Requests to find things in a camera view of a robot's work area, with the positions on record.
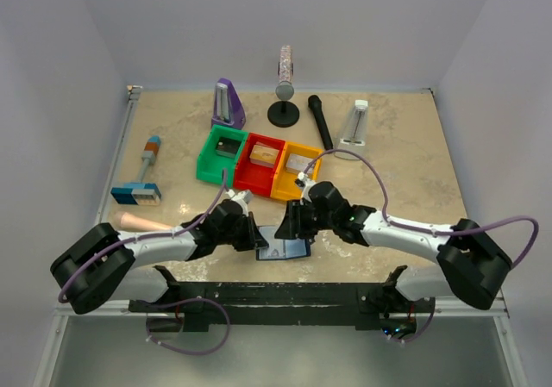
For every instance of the green plastic bin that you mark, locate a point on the green plastic bin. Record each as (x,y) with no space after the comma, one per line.
(209,165)

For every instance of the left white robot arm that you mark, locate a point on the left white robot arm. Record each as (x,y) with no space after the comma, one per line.
(91,270)

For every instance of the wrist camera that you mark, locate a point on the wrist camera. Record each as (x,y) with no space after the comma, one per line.
(243,198)
(305,184)

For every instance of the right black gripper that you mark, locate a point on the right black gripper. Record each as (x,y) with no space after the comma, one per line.
(293,226)

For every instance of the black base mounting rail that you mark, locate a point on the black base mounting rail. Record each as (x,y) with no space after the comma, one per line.
(362,306)

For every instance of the navy blue card holder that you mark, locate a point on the navy blue card holder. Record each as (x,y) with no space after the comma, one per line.
(281,249)

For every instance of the yellow plastic bin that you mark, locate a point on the yellow plastic bin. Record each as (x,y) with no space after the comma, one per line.
(284,187)

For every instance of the black round microphone stand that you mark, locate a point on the black round microphone stand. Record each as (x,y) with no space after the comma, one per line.
(283,114)

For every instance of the blue toy block hammer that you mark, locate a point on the blue toy block hammer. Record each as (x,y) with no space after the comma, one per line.
(139,192)

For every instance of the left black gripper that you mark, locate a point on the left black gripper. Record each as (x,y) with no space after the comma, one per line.
(254,239)

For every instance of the purple metronome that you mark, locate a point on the purple metronome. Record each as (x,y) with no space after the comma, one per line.
(228,110)

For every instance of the red plastic bin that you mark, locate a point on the red plastic bin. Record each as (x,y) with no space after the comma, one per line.
(255,176)

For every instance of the black card stack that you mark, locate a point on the black card stack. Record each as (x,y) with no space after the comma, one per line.
(228,147)

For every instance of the white card stack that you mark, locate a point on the white card stack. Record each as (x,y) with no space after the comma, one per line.
(296,163)

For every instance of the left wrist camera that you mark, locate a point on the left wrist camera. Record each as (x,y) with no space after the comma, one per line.
(243,198)

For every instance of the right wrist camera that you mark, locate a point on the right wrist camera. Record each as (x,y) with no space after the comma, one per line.
(305,184)

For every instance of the orange card stack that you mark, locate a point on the orange card stack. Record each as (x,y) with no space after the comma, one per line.
(263,155)

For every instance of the white metronome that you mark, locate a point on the white metronome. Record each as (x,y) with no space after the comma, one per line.
(352,136)

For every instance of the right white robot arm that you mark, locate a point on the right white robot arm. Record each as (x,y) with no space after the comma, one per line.
(467,264)

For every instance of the glitter microphone on stand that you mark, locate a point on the glitter microphone on stand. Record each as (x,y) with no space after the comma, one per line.
(284,89)

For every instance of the black handheld microphone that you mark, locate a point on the black handheld microphone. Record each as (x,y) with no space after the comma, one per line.
(316,108)

